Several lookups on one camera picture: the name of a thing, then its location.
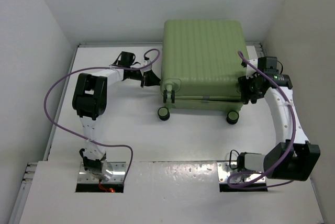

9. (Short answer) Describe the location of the light green suitcase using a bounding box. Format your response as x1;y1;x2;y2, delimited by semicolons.
158;19;248;125

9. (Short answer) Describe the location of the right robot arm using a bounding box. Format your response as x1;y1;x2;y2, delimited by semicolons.
234;52;321;181

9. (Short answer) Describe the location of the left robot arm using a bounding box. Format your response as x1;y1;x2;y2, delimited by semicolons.
72;49;160;179

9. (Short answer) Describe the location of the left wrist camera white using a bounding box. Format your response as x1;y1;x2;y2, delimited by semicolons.
140;58;152;74

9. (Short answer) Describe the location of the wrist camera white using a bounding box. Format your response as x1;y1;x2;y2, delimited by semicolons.
140;58;152;74
244;57;260;77

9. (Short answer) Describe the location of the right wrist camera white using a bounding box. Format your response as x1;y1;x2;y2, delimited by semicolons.
244;57;260;77

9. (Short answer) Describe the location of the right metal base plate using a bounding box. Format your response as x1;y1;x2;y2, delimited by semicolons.
217;161;259;185

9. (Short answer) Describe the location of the metal base plate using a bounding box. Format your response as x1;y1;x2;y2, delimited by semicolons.
77;162;126;184
217;161;259;185

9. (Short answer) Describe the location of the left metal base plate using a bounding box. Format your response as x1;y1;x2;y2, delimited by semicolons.
77;162;126;184

